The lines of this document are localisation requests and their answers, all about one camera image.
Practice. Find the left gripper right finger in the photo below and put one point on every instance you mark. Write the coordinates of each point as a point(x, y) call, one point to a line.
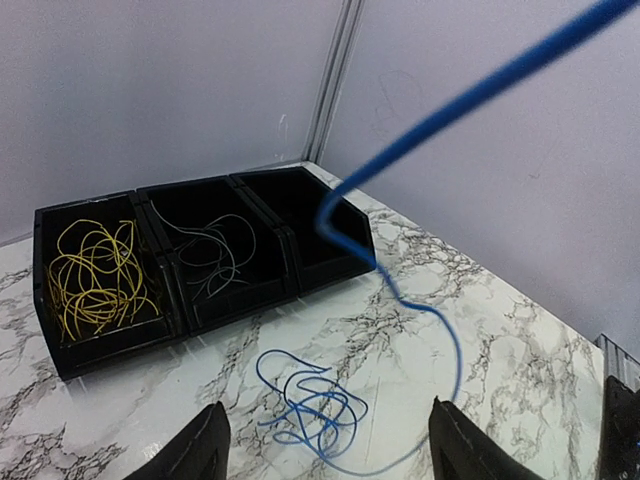
point(460, 450)

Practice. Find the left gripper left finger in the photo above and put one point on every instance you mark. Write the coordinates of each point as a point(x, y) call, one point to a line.
point(200, 451)

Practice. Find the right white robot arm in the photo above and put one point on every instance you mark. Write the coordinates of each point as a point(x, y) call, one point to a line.
point(619, 447)

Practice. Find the black compartment tray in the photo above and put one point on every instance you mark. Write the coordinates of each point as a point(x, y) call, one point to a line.
point(121, 274)

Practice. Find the aluminium front rail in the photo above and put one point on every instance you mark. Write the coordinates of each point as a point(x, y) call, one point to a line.
point(619, 363)

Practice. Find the right aluminium corner post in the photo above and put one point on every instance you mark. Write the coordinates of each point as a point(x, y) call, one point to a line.
point(332, 78)

